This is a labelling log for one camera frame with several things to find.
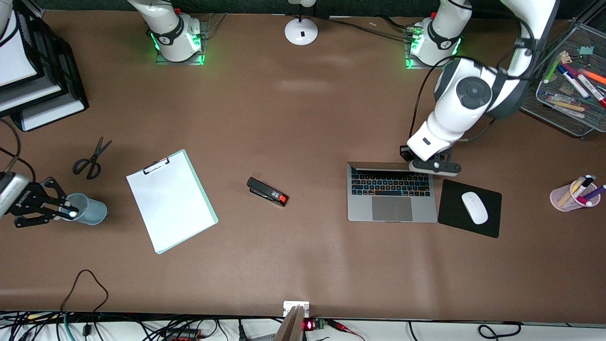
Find silver laptop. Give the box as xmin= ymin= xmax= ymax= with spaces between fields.
xmin=347 ymin=162 xmax=439 ymax=223

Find green marker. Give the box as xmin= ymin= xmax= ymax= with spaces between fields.
xmin=543 ymin=57 xmax=562 ymax=85

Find white marker black cap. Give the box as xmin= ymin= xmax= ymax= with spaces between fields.
xmin=572 ymin=174 xmax=595 ymax=194

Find white marker blue cap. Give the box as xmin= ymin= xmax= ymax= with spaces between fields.
xmin=557 ymin=64 xmax=591 ymax=99

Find white marker red cap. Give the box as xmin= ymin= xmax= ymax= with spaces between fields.
xmin=574 ymin=71 xmax=606 ymax=108

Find blue mesh pen cup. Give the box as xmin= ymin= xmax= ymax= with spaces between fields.
xmin=64 ymin=193 xmax=108 ymax=226

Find white paper stack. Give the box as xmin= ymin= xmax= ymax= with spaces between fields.
xmin=21 ymin=95 xmax=87 ymax=132
xmin=0 ymin=76 xmax=64 ymax=114
xmin=0 ymin=13 xmax=39 ymax=88

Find black mouse pad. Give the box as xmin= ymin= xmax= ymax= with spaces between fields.
xmin=437 ymin=179 xmax=502 ymax=239

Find white computer mouse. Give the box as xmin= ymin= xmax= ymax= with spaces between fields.
xmin=462 ymin=191 xmax=489 ymax=225

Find black stacked letter tray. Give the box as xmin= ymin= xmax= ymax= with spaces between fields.
xmin=0 ymin=0 xmax=89 ymax=132

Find white paper sheet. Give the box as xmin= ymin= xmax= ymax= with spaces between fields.
xmin=126 ymin=154 xmax=216 ymax=252

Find black stapler red end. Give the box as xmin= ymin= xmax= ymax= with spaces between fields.
xmin=247 ymin=177 xmax=289 ymax=207

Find metal mesh desk tray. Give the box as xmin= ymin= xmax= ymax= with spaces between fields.
xmin=520 ymin=21 xmax=606 ymax=139

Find mint green clipboard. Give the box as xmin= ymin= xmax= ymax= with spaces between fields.
xmin=126 ymin=149 xmax=219 ymax=255

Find pink pen cup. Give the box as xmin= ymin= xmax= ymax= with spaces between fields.
xmin=550 ymin=178 xmax=601 ymax=212

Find white round stand base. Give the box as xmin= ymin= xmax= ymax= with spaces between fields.
xmin=285 ymin=0 xmax=319 ymax=46

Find yellow wooden ruler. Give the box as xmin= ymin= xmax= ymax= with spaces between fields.
xmin=557 ymin=178 xmax=584 ymax=207

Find black power strip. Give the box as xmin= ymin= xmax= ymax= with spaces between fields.
xmin=161 ymin=329 xmax=205 ymax=341

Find white paper tag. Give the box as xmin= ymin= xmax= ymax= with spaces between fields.
xmin=283 ymin=301 xmax=310 ymax=317

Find orange highlighter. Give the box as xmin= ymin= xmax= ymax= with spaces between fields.
xmin=581 ymin=69 xmax=606 ymax=86

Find black handled scissors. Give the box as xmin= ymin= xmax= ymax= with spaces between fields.
xmin=72 ymin=137 xmax=113 ymax=180

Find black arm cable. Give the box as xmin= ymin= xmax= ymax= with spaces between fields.
xmin=408 ymin=0 xmax=538 ymax=145
xmin=0 ymin=117 xmax=36 ymax=183

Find thin black cable loop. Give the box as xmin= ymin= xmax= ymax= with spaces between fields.
xmin=61 ymin=269 xmax=109 ymax=314

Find long black cable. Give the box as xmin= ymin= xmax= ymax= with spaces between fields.
xmin=327 ymin=17 xmax=415 ymax=41

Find red wire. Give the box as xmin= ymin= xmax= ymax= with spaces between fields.
xmin=327 ymin=320 xmax=366 ymax=341

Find coiled black cable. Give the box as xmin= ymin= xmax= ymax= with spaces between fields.
xmin=477 ymin=322 xmax=522 ymax=340

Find grey stand post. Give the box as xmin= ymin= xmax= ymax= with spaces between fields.
xmin=274 ymin=305 xmax=306 ymax=341

